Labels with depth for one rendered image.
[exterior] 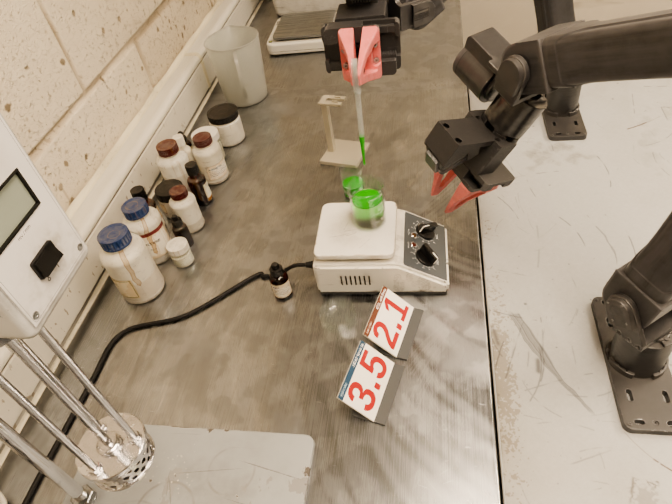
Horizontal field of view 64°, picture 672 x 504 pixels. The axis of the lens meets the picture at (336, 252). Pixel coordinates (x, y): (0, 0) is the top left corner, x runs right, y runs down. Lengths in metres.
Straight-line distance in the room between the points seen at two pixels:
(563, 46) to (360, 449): 0.51
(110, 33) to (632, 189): 0.99
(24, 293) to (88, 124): 0.75
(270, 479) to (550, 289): 0.48
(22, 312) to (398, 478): 0.47
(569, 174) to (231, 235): 0.62
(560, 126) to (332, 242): 0.57
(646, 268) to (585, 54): 0.23
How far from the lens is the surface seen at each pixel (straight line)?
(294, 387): 0.76
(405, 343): 0.77
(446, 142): 0.66
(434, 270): 0.81
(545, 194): 1.01
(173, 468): 0.74
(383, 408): 0.72
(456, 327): 0.79
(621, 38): 0.58
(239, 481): 0.71
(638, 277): 0.67
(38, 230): 0.36
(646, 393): 0.77
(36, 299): 0.36
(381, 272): 0.79
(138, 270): 0.89
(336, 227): 0.82
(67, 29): 1.08
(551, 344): 0.79
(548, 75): 0.64
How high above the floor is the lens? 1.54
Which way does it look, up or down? 45 degrees down
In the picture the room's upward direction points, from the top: 11 degrees counter-clockwise
